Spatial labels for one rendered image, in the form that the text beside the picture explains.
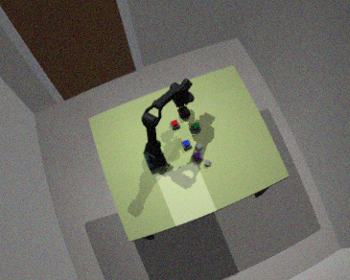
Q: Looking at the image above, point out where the blue button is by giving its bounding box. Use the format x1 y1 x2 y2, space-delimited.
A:
181 139 192 150

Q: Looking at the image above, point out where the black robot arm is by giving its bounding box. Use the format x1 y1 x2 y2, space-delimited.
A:
141 79 195 163

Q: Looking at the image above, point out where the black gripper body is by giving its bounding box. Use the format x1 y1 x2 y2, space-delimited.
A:
174 98 191 119

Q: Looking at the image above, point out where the red button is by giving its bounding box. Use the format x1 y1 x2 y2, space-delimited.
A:
170 119 180 129

